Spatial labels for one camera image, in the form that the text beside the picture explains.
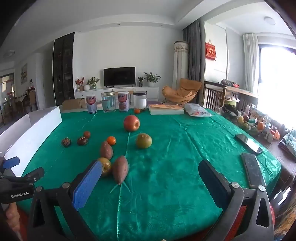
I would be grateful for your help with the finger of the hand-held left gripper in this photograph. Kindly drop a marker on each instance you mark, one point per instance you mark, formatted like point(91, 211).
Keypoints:
point(34, 173)
point(11, 162)

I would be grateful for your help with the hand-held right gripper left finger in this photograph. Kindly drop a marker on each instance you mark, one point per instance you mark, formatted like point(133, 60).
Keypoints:
point(87, 185)

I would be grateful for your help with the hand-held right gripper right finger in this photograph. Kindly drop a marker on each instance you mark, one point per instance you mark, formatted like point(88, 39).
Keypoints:
point(211, 178)

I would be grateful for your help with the large sweet potato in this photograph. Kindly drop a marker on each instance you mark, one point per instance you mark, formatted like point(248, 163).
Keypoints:
point(120, 169)

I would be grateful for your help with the white board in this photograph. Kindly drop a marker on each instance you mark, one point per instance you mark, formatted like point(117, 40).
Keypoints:
point(30, 129)

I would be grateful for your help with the small sweet potato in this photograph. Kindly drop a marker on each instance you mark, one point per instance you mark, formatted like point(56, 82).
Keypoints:
point(106, 150)

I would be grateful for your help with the dark brown mottled fruit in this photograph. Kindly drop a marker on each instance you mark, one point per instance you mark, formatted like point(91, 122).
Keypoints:
point(82, 141)
point(66, 142)

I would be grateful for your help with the green-yellow pear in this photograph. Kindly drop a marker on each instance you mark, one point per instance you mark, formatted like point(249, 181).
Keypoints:
point(143, 141)

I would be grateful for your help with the person's left hand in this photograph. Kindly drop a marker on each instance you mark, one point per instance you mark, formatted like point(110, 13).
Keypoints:
point(12, 215)

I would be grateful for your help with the yellow-green round fruit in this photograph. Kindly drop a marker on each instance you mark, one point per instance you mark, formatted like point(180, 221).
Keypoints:
point(106, 166)

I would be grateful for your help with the black smartphone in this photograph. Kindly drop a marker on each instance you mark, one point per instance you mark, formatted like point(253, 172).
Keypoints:
point(249, 143)
point(253, 170)

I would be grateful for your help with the green patterned tablecloth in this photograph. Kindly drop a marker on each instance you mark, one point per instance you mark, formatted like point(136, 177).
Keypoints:
point(161, 173)

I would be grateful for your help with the bright orange tangerine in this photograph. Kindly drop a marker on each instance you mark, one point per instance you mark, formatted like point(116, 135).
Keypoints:
point(111, 140)

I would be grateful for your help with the dark red tangerine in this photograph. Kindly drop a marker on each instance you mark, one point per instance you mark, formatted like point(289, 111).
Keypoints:
point(87, 134)

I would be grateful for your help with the fruit basket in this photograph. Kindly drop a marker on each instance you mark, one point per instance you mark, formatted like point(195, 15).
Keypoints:
point(251, 126)

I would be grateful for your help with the white plastic bag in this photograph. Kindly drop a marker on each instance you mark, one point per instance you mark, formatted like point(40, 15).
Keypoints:
point(197, 110)

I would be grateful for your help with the red apple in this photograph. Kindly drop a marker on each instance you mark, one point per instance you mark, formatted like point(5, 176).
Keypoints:
point(131, 123)

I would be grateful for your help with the brown cardboard box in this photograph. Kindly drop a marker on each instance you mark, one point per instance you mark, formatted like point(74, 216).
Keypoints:
point(72, 104)

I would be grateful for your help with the grey printed food can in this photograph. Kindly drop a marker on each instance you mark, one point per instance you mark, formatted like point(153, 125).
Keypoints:
point(91, 104)
point(123, 102)

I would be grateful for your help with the dark wooden chair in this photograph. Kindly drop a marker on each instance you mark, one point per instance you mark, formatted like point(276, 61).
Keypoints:
point(214, 95)

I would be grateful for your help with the clear glass jar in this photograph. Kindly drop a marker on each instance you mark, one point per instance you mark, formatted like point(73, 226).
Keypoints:
point(108, 102)

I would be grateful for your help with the tiny orange tangerine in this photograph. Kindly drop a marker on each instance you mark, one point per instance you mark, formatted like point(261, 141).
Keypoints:
point(137, 111)

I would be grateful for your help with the orange lounge chair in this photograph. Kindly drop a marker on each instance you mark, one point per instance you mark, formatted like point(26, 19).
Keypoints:
point(182, 91)

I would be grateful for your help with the round white vase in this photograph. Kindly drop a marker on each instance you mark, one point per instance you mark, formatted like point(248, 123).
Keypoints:
point(87, 87)

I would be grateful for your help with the plastic jar with black lid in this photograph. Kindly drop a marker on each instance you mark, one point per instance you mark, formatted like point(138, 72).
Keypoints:
point(140, 100)

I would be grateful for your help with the red flower arrangement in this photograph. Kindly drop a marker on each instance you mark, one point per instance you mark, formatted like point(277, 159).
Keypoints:
point(79, 82)

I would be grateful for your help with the leafy plant in vase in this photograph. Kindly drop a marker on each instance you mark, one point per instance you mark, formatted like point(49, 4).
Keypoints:
point(93, 82)

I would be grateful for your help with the white television cabinet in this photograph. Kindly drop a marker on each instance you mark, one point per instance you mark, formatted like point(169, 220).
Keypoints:
point(152, 92)

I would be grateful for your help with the dark glass display cabinet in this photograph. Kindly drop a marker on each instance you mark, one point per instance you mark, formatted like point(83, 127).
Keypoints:
point(63, 69)

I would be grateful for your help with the black television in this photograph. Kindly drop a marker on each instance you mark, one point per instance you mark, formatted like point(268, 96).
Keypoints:
point(119, 77)

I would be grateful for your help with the small green potted plant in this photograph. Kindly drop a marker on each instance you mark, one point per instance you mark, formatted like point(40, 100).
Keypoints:
point(140, 81)

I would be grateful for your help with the large green potted plant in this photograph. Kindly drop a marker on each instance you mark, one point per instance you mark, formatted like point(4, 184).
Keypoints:
point(151, 77)

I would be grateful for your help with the covered standing air conditioner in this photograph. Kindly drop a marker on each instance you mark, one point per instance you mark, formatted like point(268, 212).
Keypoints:
point(180, 64)

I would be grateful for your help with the white curtain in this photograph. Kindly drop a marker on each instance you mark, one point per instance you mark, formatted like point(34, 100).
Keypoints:
point(251, 62)

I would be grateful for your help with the grey curtain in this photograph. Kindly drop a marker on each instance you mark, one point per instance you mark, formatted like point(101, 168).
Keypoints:
point(194, 53)

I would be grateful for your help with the round ceiling lamp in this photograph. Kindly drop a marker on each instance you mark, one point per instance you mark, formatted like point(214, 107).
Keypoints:
point(269, 20)

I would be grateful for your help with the framed wall painting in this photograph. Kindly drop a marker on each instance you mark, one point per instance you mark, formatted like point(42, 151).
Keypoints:
point(24, 73)

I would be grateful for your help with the red wall hanging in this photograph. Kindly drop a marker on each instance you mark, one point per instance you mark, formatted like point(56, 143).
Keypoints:
point(210, 51)

